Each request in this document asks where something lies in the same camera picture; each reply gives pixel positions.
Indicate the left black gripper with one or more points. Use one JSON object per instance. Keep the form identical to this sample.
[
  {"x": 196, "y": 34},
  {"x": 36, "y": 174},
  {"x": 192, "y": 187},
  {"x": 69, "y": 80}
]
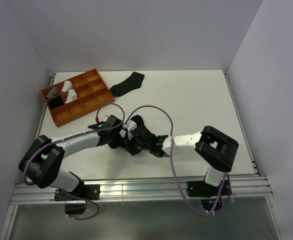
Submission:
[{"x": 114, "y": 144}]

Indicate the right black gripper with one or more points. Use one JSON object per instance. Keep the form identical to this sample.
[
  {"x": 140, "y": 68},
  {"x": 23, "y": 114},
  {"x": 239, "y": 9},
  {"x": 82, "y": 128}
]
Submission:
[{"x": 130, "y": 148}]

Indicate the black sock with white stripes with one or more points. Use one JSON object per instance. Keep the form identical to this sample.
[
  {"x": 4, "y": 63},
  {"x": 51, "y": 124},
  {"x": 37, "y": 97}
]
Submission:
[{"x": 55, "y": 102}]

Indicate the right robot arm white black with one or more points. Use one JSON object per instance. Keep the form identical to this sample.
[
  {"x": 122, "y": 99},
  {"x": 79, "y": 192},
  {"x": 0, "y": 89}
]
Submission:
[{"x": 216, "y": 148}]

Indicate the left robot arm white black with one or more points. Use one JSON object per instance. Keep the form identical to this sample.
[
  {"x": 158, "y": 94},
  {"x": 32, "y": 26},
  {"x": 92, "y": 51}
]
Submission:
[{"x": 42, "y": 162}]

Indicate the orange compartment tray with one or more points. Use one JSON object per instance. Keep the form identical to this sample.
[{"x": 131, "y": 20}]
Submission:
[{"x": 92, "y": 93}]

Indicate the lower white rolled sock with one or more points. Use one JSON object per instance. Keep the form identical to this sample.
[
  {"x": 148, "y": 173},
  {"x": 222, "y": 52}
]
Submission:
[{"x": 71, "y": 96}]

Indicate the white rolled sock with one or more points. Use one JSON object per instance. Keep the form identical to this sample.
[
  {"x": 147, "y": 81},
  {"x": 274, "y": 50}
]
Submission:
[
  {"x": 71, "y": 96},
  {"x": 67, "y": 85}
]

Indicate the upper white rolled sock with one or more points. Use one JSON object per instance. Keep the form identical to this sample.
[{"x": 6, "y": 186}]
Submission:
[{"x": 67, "y": 85}]

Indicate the grey rolled sock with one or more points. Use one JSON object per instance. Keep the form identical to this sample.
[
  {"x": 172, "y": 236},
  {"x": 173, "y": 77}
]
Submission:
[{"x": 54, "y": 91}]

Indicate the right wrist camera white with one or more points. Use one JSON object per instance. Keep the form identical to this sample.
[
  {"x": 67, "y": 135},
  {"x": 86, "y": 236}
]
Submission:
[{"x": 129, "y": 126}]

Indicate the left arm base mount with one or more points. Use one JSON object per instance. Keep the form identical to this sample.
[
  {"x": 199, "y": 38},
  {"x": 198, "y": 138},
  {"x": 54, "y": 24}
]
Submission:
[{"x": 79, "y": 200}]

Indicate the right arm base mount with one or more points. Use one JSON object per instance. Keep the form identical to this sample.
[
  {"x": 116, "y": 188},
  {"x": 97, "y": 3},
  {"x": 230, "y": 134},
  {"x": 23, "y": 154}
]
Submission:
[{"x": 200, "y": 189}]

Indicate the aluminium frame rail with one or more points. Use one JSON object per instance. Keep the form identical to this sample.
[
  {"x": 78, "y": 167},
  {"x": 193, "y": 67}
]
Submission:
[{"x": 139, "y": 199}]

